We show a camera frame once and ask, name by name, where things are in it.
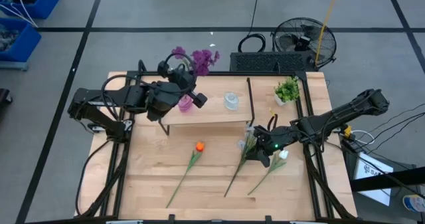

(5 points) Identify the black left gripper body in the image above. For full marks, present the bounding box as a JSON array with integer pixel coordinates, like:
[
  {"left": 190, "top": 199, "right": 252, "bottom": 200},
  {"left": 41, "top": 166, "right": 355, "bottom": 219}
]
[{"left": 146, "top": 68, "right": 197, "bottom": 122}]

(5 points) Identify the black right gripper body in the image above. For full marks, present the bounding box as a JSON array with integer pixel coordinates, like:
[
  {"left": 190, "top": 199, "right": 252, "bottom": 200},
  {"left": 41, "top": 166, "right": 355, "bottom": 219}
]
[{"left": 254, "top": 125, "right": 301, "bottom": 152}]

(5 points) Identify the white blossom spray flower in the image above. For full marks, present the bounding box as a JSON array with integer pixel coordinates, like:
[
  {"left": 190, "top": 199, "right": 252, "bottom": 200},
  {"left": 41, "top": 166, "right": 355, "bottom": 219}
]
[{"left": 224, "top": 124, "right": 258, "bottom": 198}]

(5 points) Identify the purple glass vase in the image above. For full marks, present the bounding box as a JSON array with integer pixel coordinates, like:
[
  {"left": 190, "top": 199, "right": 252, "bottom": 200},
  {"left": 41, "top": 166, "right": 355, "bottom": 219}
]
[{"left": 177, "top": 95, "right": 195, "bottom": 114}]

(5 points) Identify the white artificial tulip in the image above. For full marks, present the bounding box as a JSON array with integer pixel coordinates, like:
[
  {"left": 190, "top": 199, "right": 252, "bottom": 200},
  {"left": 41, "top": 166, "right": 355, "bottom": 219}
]
[{"left": 247, "top": 150, "right": 289, "bottom": 195}]

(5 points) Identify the clear glass vase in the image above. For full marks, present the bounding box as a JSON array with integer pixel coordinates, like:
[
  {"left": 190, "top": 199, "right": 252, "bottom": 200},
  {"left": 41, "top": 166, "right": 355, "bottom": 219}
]
[{"left": 223, "top": 91, "right": 240, "bottom": 111}]

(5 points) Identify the purple artificial flower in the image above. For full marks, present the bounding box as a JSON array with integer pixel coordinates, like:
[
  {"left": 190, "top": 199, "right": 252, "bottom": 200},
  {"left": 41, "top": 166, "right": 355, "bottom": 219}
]
[{"left": 171, "top": 46, "right": 220, "bottom": 100}]

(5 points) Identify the orange artificial tulip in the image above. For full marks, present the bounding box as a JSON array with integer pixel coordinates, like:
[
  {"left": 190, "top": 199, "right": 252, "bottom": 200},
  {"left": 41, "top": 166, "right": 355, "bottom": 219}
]
[{"left": 165, "top": 141, "right": 206, "bottom": 209}]

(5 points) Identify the wooden shelf with black legs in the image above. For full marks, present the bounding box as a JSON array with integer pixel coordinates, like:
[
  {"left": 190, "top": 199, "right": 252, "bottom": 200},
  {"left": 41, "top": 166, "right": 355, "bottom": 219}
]
[{"left": 158, "top": 74, "right": 256, "bottom": 136}]

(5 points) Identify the green potted plant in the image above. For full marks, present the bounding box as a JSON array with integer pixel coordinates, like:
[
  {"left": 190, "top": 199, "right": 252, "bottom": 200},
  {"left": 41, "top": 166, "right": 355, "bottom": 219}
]
[{"left": 274, "top": 76, "right": 301, "bottom": 107}]

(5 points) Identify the black perforated box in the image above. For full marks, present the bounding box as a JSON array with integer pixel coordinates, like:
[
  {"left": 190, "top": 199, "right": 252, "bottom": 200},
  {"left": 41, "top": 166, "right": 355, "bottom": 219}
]
[{"left": 229, "top": 51, "right": 317, "bottom": 73}]

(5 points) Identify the white box with logo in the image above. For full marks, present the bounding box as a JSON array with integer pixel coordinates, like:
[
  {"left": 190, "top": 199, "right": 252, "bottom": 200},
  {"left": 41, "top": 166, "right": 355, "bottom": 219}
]
[{"left": 353, "top": 152, "right": 394, "bottom": 207}]

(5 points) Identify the black floor fan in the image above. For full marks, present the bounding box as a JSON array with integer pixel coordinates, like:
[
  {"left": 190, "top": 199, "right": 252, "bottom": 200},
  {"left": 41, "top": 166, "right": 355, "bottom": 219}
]
[{"left": 271, "top": 17, "right": 337, "bottom": 68}]

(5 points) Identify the black beam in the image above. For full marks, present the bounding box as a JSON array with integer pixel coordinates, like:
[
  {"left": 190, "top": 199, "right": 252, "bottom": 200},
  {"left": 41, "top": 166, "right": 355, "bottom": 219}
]
[{"left": 350, "top": 166, "right": 425, "bottom": 192}]

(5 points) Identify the white and blue round container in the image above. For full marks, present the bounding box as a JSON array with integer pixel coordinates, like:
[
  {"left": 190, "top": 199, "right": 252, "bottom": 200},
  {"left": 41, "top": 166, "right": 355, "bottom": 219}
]
[{"left": 402, "top": 194, "right": 425, "bottom": 213}]

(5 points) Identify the blue storage bin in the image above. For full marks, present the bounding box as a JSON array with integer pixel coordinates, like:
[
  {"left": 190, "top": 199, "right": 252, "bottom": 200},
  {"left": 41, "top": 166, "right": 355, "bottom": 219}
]
[
  {"left": 0, "top": 0, "right": 61, "bottom": 20},
  {"left": 0, "top": 17, "right": 43, "bottom": 71}
]

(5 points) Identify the black floor object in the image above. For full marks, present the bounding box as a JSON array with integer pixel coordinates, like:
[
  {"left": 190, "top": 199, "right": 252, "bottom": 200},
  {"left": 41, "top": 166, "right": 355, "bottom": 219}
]
[{"left": 0, "top": 88, "right": 13, "bottom": 106}]

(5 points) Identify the black metal table frame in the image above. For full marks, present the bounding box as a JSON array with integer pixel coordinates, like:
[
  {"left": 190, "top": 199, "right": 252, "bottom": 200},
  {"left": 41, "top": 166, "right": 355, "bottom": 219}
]
[{"left": 79, "top": 60, "right": 358, "bottom": 224}]

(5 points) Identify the black coiled floor cable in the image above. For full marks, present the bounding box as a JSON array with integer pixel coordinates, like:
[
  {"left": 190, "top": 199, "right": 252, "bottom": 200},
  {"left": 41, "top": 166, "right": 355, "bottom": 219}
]
[{"left": 237, "top": 0, "right": 266, "bottom": 53}]

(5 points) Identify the yellow hanging cable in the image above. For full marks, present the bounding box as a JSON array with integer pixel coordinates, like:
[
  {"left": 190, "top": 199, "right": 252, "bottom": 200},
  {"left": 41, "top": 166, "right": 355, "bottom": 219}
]
[{"left": 314, "top": 0, "right": 341, "bottom": 65}]

